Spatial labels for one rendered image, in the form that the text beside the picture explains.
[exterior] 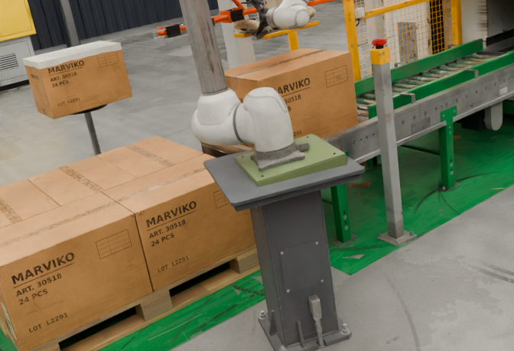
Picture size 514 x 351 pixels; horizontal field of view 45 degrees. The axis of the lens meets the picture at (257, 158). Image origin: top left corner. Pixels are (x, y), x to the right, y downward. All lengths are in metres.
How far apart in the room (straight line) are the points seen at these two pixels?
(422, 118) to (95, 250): 1.89
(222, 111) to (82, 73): 2.32
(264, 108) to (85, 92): 2.48
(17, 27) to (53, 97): 5.69
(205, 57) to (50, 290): 1.15
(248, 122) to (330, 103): 1.01
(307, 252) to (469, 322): 0.73
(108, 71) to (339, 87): 1.94
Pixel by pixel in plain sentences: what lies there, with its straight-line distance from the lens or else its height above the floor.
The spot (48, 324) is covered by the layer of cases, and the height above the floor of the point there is 0.22.
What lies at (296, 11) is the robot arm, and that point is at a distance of 2.60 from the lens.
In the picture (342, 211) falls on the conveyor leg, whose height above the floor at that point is 0.19.
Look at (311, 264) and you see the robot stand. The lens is 2.43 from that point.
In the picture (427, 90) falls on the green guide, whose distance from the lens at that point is 3.70.
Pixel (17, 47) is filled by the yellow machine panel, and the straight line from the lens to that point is 10.16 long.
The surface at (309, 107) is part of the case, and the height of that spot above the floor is 0.74.
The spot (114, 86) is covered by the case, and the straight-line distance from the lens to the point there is 4.60.
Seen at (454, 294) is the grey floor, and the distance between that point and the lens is 2.87.
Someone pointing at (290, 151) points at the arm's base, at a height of 0.82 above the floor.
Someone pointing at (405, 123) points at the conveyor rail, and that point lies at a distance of 3.42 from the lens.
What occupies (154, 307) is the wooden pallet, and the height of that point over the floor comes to 0.07.
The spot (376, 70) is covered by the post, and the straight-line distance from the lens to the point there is 3.00.
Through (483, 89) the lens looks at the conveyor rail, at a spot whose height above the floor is 0.52.
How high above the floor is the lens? 1.57
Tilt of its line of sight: 19 degrees down
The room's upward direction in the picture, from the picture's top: 9 degrees counter-clockwise
